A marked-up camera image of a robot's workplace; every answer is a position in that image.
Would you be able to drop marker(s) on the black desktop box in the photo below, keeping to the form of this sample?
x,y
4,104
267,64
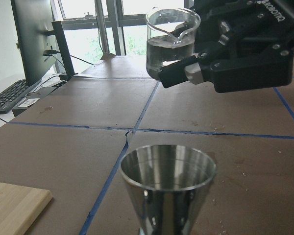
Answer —
x,y
32,97

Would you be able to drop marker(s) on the steel jigger measuring cup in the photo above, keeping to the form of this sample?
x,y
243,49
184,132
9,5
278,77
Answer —
x,y
167,185

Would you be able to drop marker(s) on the black keyboard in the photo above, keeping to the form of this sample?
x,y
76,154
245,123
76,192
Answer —
x,y
12,95

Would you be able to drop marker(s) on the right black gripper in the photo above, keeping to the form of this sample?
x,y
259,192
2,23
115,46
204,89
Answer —
x,y
245,44

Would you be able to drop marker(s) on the black monitor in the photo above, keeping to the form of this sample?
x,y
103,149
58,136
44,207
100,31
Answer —
x,y
40,38

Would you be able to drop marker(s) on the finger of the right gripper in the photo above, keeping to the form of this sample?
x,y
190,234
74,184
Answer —
x,y
184,70

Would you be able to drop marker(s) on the small glass beaker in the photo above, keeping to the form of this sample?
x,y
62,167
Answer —
x,y
170,37

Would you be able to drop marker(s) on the bamboo cutting board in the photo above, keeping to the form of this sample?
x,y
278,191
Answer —
x,y
20,206

